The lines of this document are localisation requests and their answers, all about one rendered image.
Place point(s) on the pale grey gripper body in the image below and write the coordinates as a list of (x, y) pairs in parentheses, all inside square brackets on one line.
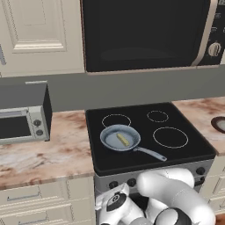
[(101, 203)]

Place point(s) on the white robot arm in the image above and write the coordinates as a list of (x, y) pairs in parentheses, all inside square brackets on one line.
[(175, 193)]

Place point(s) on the grey frying pan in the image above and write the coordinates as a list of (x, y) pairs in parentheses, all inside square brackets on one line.
[(112, 140)]

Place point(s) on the yellow butter stick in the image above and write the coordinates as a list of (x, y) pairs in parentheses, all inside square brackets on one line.
[(123, 139)]

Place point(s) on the black stove knob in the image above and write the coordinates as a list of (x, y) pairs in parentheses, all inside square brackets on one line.
[(113, 185), (200, 170), (131, 182)]

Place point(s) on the cream drawer front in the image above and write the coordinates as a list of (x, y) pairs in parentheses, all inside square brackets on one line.
[(52, 192), (58, 214)]

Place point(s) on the dark toaster oven knob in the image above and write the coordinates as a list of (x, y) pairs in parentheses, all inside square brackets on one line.
[(37, 122), (39, 132)]

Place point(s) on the black hob stove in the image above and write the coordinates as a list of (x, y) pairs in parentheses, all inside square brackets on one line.
[(140, 117)]

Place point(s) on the cream cupboard run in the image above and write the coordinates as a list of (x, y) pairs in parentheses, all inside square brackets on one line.
[(218, 181)]

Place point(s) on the grey toaster oven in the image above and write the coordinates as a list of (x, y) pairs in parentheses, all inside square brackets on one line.
[(20, 96)]

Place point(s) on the dark brown bowl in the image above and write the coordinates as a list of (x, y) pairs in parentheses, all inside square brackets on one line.
[(219, 124)]

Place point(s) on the black microwave oven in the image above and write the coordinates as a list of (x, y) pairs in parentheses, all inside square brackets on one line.
[(140, 32)]

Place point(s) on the cream cupboard door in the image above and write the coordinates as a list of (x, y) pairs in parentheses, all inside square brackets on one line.
[(41, 35)]

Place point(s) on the silver microwave knob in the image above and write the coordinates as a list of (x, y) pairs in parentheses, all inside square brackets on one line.
[(214, 49)]

